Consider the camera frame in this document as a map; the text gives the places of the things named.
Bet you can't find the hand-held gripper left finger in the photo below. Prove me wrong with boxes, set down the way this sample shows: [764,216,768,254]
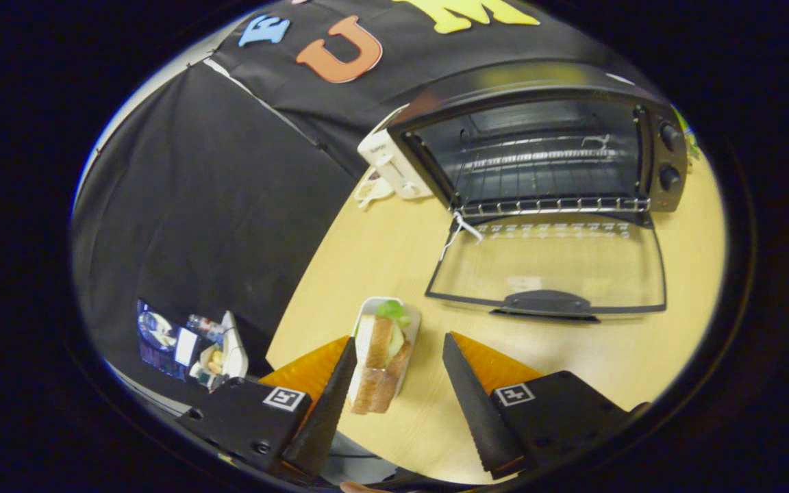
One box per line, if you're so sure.
[175,336,358,480]

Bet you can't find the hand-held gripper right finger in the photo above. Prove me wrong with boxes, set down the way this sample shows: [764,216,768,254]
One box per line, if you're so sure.
[442,332,649,480]

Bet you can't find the sandwich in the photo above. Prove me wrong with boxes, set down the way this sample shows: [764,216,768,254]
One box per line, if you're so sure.
[350,300,414,415]

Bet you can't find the black toaster oven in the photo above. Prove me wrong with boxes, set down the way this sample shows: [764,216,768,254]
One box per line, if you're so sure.
[388,60,690,323]

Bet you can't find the white pop-up toaster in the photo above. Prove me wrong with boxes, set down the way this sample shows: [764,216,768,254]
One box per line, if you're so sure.
[357,104,436,201]

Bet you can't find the white rectangular plate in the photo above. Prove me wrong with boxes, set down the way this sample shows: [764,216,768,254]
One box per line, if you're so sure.
[347,296,423,405]

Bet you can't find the small clear bottle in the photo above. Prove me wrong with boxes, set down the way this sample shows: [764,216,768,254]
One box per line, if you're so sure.
[188,314,225,336]

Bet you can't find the blue printed package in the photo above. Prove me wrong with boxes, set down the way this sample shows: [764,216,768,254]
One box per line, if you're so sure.
[136,299,197,379]

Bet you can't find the small white snack dish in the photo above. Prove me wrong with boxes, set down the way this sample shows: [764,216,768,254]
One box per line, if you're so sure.
[353,170,395,210]

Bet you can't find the white string tie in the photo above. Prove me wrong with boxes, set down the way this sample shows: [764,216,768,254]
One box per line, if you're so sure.
[439,211,484,261]

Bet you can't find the oven wire rack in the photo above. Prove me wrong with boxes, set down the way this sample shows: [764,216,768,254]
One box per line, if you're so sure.
[453,134,652,218]

